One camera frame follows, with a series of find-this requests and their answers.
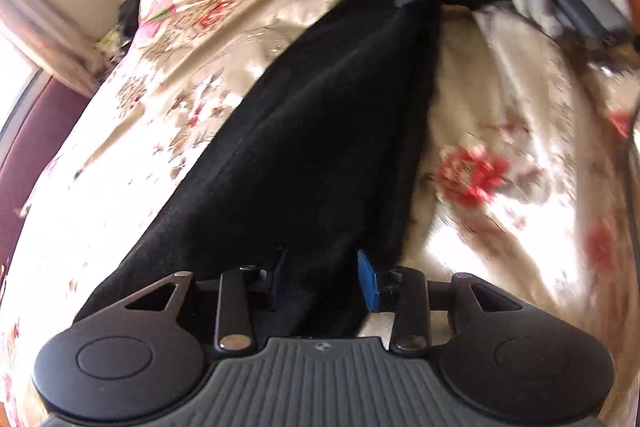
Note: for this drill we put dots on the beige floral curtain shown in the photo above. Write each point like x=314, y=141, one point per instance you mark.
x=45, y=27

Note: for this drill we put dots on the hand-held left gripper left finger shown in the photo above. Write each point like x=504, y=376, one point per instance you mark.
x=278, y=279

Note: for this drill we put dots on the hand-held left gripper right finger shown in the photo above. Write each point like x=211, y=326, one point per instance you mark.
x=367, y=282

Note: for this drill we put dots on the floral satin bedspread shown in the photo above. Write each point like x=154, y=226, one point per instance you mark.
x=500, y=107

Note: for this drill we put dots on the maroon upholstered sofa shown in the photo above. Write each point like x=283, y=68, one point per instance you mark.
x=30, y=147

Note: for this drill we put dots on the pile of dark clothes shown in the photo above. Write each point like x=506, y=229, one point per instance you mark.
x=127, y=14

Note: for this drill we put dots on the window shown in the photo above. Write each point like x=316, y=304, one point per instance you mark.
x=17, y=77

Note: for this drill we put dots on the black pants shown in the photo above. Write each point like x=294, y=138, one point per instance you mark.
x=310, y=132

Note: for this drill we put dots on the white green plastic bag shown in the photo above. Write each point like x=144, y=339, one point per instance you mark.
x=111, y=42

